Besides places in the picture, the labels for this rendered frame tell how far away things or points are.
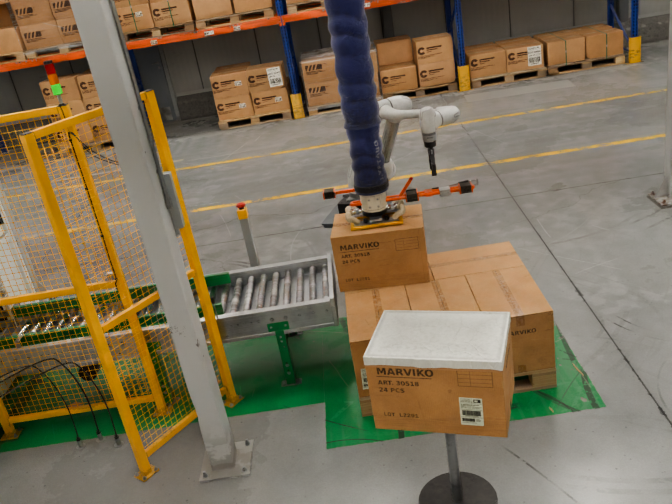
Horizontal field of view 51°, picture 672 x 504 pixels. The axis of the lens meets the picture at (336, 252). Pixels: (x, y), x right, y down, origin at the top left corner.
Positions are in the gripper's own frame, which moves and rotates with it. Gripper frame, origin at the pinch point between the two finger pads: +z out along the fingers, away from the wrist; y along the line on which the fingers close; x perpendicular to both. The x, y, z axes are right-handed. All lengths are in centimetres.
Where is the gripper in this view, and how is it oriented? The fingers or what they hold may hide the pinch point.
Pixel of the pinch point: (433, 170)
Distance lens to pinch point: 463.8
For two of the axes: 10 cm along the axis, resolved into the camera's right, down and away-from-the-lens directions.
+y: -0.3, 4.3, -9.0
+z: 1.6, 8.9, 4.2
